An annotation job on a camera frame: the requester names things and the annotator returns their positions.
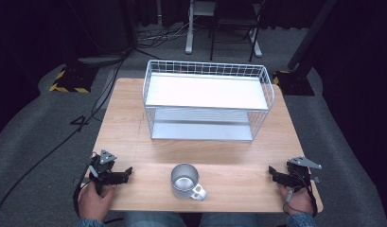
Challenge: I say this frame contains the black stand base striped tape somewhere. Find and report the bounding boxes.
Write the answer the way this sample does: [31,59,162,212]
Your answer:
[272,68,316,96]
[48,61,100,95]

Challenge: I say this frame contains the bundle of floor cables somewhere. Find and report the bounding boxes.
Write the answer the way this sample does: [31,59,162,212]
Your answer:
[136,22,195,49]

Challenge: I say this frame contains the metal cup with handle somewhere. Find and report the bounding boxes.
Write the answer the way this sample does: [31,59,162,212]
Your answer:
[169,162,208,202]

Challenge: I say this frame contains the white desk frame legs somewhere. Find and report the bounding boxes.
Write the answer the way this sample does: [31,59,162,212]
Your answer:
[185,0,263,59]

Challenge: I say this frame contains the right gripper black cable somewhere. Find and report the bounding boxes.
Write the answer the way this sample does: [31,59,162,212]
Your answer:
[281,169,320,219]

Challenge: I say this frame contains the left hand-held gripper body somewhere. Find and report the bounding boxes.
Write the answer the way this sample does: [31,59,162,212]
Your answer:
[87,148,118,195]

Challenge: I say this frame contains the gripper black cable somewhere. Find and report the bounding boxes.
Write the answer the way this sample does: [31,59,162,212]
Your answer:
[72,179,92,219]
[281,169,320,219]

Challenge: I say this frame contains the person's right hand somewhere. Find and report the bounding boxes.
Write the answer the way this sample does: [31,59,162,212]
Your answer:
[275,183,315,218]

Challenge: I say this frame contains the person's left hand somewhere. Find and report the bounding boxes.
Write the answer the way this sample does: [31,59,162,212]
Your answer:
[78,181,117,222]

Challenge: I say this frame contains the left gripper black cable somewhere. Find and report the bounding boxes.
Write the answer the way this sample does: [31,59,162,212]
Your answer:
[72,179,92,219]

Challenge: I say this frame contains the black metal chair frame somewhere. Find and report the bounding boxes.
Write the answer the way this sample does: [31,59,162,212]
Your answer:
[208,0,267,62]

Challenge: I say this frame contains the person's legs in jeans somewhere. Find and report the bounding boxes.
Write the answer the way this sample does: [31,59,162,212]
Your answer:
[123,211,259,227]

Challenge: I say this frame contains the white wire shelf rack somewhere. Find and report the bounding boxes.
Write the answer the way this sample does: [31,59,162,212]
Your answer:
[142,59,276,144]

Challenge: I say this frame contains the long black floor cable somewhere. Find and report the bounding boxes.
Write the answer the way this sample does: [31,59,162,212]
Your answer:
[0,56,127,217]

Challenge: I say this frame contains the black slanted stand pole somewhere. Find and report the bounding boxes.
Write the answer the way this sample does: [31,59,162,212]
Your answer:
[287,0,339,72]

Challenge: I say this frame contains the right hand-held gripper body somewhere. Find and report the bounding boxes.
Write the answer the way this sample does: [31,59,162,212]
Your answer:
[286,156,324,194]

